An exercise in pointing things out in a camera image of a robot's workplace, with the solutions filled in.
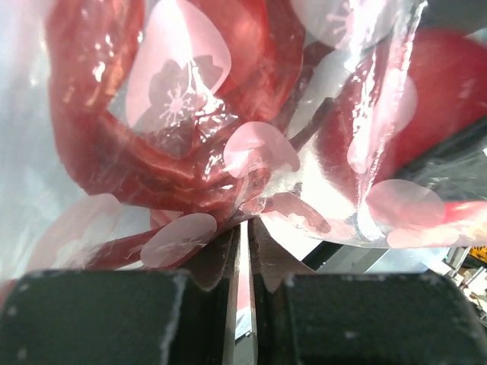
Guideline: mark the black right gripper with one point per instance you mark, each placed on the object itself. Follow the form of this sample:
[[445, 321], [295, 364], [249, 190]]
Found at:
[[466, 16]]

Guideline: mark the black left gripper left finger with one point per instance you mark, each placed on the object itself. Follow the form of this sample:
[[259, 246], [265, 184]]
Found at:
[[181, 316]]

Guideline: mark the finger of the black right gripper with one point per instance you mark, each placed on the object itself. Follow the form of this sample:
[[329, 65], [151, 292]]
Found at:
[[455, 168]]

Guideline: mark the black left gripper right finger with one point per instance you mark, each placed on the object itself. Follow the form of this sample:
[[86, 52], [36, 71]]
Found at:
[[303, 317]]

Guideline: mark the red fake food ball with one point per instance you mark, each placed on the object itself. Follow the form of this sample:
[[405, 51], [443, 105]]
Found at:
[[449, 73]]

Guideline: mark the clear zip top bag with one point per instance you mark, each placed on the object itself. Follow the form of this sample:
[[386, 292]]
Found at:
[[133, 132]]

